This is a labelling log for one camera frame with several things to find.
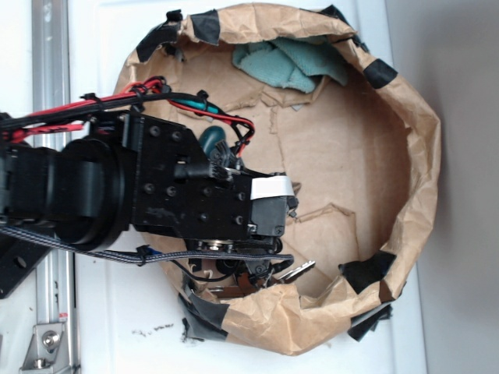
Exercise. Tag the brown paper bag bin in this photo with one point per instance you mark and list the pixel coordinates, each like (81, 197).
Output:
(366, 157)

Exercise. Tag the teal terry cloth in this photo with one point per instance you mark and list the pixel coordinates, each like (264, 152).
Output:
(291, 63)

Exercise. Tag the brown wood chip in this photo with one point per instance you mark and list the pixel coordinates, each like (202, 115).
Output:
(296, 186)

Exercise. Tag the aluminium rail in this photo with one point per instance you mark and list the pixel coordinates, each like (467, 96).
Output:
(55, 275)

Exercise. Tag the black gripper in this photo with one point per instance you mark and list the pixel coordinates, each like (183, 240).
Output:
(222, 210)

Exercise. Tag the silver key pointing right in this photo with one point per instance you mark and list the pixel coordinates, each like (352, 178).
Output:
(293, 275)

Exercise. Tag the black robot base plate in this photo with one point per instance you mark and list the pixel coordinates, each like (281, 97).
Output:
(18, 259)

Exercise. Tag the dark green oval case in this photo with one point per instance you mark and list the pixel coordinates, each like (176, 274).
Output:
(210, 137)

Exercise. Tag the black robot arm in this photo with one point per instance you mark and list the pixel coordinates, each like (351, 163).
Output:
(78, 198)

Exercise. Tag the silver corner bracket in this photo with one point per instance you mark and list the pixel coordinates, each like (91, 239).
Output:
(48, 351)

